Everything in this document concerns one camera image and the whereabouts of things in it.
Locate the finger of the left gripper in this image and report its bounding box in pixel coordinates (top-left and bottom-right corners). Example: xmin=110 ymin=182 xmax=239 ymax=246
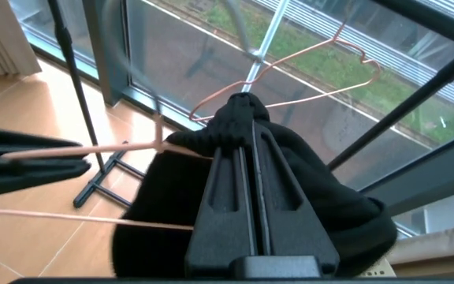
xmin=0 ymin=125 xmax=83 ymax=159
xmin=0 ymin=158 xmax=92 ymax=200

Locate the black garment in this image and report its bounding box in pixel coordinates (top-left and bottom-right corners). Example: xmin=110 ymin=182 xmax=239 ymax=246
xmin=110 ymin=92 xmax=398 ymax=279

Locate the beige curtain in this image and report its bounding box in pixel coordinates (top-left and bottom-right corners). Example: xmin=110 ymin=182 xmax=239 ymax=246
xmin=386 ymin=222 xmax=454 ymax=277
xmin=0 ymin=0 xmax=43 ymax=77

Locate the window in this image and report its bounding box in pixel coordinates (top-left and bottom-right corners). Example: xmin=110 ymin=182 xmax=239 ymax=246
xmin=8 ymin=0 xmax=454 ymax=238

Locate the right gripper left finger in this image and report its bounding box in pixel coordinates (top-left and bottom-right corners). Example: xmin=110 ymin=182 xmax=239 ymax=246
xmin=184 ymin=146 xmax=256 ymax=277

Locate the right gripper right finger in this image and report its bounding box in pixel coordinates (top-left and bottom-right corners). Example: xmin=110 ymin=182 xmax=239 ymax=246
xmin=252 ymin=121 xmax=341 ymax=276

